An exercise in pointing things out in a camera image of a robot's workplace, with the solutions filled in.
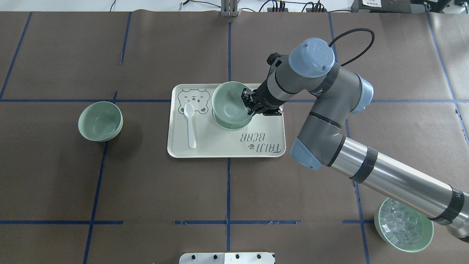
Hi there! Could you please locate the white bear tray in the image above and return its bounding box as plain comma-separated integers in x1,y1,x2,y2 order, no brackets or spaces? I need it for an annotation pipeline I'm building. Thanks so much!
166,84,286,158

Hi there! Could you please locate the green bowl with ice cubes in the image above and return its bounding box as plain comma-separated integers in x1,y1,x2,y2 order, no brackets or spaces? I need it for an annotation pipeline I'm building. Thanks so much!
374,198,434,253

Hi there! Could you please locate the right black camera cable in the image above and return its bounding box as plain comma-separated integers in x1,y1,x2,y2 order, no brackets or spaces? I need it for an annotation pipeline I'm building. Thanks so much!
328,28,376,67

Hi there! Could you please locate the black power strip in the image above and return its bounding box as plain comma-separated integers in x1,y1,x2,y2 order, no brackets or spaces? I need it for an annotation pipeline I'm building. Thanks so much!
259,1,328,13

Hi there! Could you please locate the aluminium frame post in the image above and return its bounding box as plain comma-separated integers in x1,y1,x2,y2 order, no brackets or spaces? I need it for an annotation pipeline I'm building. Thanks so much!
221,0,239,17

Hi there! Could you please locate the black computer box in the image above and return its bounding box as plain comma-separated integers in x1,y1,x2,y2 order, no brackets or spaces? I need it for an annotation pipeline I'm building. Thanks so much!
351,0,427,14

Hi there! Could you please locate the white plastic spoon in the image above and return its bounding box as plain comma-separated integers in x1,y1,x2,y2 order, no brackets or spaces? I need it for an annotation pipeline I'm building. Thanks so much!
183,102,197,149

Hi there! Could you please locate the white camera post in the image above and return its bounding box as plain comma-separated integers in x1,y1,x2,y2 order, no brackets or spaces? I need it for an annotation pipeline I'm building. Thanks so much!
179,252,276,264

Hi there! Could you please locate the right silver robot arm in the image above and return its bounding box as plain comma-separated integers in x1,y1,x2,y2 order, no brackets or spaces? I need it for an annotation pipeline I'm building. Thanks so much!
241,37,469,242

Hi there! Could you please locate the green bowl on tray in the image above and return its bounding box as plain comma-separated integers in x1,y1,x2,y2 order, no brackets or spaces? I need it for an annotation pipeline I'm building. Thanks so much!
212,112,252,131

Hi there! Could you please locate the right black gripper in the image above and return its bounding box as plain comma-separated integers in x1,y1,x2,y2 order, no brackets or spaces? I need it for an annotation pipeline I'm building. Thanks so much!
241,84,284,116

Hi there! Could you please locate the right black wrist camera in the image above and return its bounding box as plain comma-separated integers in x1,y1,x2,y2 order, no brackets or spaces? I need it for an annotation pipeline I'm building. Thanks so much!
266,52,282,66

